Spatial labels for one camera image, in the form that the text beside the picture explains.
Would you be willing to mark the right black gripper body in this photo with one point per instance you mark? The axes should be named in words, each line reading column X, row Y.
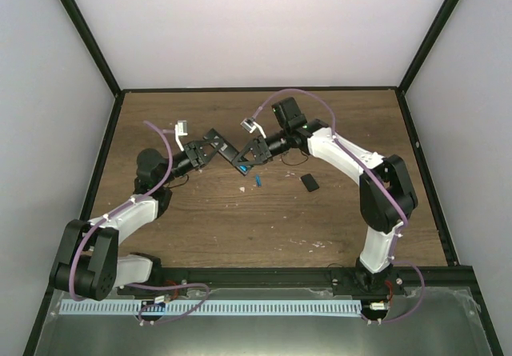
column 264, row 149

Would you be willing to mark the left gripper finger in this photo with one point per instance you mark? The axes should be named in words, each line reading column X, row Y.
column 205, row 155
column 213, row 142

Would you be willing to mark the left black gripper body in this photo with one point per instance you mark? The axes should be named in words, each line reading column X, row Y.
column 189, row 150

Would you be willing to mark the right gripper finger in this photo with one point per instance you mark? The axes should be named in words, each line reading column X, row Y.
column 249, row 153
column 243, row 162

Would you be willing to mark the black remote control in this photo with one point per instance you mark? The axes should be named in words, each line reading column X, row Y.
column 227, row 151

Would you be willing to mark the black battery cover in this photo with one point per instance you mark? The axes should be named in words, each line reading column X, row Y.
column 309, row 182

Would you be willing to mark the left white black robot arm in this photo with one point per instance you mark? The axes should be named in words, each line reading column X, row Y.
column 87, row 264

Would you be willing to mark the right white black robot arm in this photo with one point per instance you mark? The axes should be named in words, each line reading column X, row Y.
column 386, row 193

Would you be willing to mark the metal sheet front panel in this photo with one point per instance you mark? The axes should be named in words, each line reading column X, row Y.
column 436, row 321

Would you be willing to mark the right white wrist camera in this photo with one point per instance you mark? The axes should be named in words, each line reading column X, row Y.
column 250, row 125

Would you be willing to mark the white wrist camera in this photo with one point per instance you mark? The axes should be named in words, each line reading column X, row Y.
column 250, row 125
column 180, row 131

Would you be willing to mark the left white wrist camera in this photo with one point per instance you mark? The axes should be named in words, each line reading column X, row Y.
column 180, row 131

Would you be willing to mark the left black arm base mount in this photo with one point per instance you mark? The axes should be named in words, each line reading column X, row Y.
column 158, row 278

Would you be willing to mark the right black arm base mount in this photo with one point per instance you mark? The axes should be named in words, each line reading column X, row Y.
column 358, row 281

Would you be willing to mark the light blue slotted cable duct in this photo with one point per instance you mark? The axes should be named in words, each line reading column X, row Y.
column 335, row 308

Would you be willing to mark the black aluminium frame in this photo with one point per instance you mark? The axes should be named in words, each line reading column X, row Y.
column 442, row 17

